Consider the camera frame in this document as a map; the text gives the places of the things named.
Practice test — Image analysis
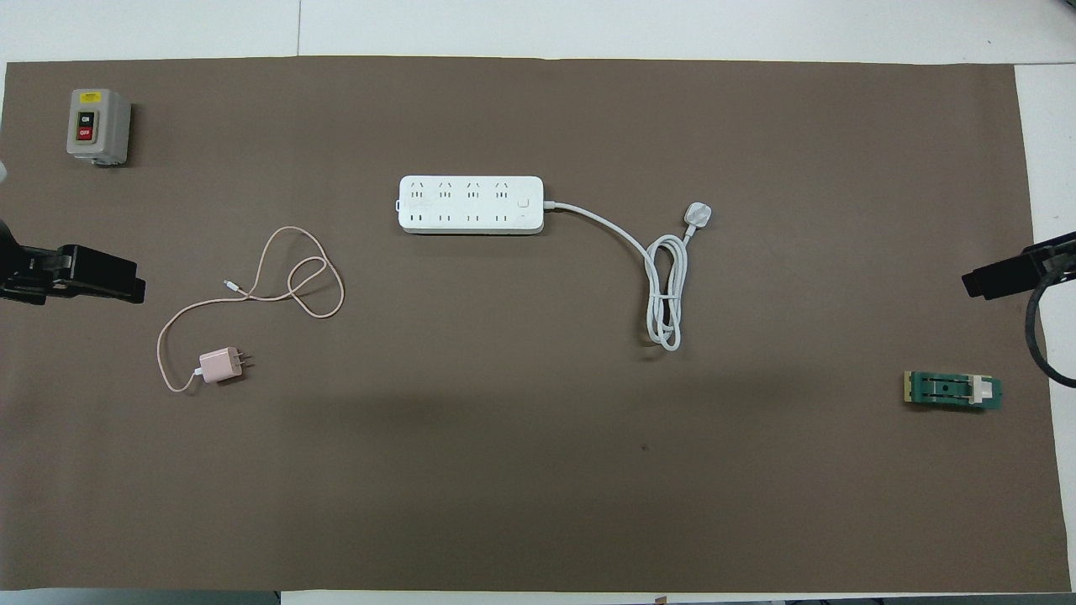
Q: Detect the pink charging cable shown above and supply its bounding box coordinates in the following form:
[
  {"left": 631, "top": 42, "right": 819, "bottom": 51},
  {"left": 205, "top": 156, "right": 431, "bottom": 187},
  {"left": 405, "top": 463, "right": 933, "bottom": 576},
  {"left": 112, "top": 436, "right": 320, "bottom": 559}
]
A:
[{"left": 156, "top": 225, "right": 346, "bottom": 394}]

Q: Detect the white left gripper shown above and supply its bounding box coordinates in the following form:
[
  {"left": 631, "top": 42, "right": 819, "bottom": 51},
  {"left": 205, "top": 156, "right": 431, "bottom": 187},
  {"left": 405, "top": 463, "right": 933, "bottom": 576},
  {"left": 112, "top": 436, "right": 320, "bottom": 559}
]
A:
[{"left": 0, "top": 164, "right": 146, "bottom": 306}]

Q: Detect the green knife switch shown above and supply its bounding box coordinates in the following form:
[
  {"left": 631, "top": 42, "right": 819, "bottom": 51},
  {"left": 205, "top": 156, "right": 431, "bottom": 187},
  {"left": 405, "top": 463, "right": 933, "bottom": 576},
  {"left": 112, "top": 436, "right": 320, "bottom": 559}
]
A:
[{"left": 903, "top": 371, "right": 1004, "bottom": 413}]

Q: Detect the white power strip cord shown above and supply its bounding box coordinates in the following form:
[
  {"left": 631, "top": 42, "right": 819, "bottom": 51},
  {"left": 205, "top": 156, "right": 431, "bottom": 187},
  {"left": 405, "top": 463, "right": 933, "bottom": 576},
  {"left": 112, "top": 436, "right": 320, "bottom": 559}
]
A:
[{"left": 543, "top": 200, "right": 715, "bottom": 352}]

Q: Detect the white power strip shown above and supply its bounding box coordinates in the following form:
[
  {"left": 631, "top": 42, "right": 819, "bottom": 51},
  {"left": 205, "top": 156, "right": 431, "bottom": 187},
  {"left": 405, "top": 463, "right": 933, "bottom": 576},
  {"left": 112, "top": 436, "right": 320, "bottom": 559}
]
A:
[{"left": 398, "top": 175, "right": 546, "bottom": 236}]

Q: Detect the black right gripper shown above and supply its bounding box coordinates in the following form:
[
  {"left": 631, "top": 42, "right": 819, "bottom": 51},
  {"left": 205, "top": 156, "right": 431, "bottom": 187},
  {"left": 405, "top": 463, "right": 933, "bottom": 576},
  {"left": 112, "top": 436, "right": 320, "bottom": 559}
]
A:
[{"left": 962, "top": 232, "right": 1076, "bottom": 301}]

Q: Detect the grey on-off switch box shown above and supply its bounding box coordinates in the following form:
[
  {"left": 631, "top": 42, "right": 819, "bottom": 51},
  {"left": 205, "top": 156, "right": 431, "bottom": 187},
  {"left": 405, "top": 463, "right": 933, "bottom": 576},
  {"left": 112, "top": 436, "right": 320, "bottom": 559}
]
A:
[{"left": 66, "top": 88, "right": 132, "bottom": 166}]

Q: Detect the brown table mat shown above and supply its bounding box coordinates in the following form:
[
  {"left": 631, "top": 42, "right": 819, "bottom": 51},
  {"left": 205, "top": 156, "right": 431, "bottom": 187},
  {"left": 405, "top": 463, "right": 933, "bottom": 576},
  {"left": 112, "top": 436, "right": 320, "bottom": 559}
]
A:
[{"left": 0, "top": 55, "right": 1062, "bottom": 593}]

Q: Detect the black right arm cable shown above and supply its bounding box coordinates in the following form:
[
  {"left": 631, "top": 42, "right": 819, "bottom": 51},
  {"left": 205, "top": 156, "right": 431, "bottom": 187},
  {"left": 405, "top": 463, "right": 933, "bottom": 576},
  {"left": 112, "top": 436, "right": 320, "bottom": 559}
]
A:
[{"left": 1021, "top": 259, "right": 1076, "bottom": 390}]

